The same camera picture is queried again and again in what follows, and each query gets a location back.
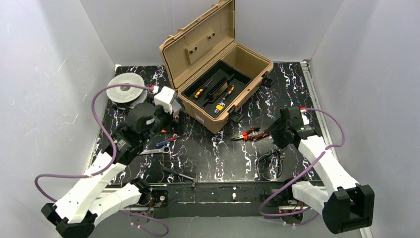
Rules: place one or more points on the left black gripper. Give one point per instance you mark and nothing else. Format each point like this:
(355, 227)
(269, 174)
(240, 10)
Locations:
(179, 119)

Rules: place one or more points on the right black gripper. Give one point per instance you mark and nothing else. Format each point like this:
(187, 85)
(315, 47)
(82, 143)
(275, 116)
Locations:
(275, 135)

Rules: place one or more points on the black handled pliers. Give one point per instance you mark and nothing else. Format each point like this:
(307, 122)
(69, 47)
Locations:
(269, 165)

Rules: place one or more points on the long black yellow screwdriver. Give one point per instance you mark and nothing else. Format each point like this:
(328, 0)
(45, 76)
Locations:
(200, 92)

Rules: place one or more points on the red needle nose pliers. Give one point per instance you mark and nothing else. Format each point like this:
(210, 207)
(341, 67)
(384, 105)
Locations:
(249, 135)

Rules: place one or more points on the yellow hex key set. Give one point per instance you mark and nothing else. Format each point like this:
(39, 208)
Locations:
(219, 107)

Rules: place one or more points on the small black yellow screwdriver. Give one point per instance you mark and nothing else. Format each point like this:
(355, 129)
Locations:
(227, 93)

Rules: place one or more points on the small black hammer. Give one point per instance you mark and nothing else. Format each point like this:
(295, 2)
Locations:
(193, 179)

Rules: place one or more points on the tan plastic tool box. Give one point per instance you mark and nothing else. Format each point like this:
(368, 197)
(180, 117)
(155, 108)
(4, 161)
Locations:
(195, 48)

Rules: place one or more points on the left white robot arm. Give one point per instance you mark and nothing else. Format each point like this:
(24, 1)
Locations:
(79, 211)

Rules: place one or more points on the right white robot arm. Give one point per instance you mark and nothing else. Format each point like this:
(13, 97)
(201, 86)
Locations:
(324, 186)

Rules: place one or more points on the black tool box tray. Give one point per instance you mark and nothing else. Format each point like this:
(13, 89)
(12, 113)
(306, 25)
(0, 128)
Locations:
(224, 76)

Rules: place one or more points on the silver combination wrench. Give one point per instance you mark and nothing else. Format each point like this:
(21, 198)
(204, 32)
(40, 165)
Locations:
(164, 149)

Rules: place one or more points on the blue red screwdriver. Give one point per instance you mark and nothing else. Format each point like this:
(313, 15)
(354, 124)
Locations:
(165, 142)

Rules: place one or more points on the white perforated round disc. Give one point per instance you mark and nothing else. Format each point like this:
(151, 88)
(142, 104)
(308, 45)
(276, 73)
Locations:
(127, 97)

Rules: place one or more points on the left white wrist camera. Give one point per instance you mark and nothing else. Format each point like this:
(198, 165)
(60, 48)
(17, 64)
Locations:
(164, 97)

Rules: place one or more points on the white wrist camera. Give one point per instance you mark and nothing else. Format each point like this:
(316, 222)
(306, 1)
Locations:
(306, 120)
(164, 97)

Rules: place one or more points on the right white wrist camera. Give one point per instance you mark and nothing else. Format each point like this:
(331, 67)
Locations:
(306, 120)

